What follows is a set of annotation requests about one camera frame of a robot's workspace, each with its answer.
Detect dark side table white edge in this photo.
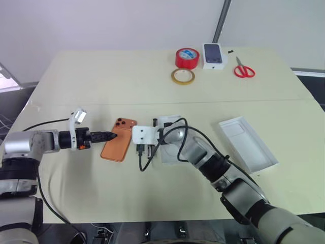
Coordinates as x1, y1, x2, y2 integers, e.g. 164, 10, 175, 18
290, 67, 325, 112

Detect orange smartphone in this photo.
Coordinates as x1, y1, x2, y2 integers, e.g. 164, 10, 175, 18
101, 117, 138, 163

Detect grey metal wall post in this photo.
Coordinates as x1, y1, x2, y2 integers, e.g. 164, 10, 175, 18
212, 0, 232, 44

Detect red tape roll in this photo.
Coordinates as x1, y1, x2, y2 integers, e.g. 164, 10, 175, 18
175, 47, 199, 70

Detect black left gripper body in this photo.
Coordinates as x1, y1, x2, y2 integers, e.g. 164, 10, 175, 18
75, 128, 92, 150

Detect grey window frame rail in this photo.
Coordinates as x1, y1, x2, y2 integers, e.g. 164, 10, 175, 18
0, 62, 22, 88

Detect dark round shape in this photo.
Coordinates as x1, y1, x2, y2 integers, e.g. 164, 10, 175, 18
71, 232, 87, 244

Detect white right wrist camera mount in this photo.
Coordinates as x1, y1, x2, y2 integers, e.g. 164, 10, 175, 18
132, 125, 160, 146

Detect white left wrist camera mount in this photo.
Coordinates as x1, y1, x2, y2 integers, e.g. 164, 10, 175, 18
69, 106, 88, 151

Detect white printed phone box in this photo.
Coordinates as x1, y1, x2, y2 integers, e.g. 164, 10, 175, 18
202, 43, 227, 71

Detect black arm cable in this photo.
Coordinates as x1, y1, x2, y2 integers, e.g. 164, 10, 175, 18
22, 116, 74, 225
138, 117, 257, 184

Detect black bracket under table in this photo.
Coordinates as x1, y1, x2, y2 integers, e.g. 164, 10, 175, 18
92, 228, 112, 244

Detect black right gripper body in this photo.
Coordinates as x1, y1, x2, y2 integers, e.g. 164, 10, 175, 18
135, 144, 155, 158

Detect white phone box lid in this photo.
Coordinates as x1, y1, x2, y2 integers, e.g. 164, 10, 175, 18
218, 116, 279, 174

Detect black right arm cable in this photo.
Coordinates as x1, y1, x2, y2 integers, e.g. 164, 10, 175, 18
138, 117, 257, 184

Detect red handled scissors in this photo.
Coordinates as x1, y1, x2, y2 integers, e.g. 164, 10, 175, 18
234, 56, 256, 79

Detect thin white cable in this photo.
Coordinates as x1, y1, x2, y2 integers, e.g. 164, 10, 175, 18
90, 223, 113, 233

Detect yellow tape roll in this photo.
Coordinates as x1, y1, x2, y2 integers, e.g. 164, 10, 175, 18
170, 68, 196, 86

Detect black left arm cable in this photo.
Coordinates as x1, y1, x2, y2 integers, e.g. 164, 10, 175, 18
22, 116, 74, 225

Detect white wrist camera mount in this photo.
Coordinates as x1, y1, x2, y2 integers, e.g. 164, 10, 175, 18
132, 125, 160, 146
69, 106, 88, 151

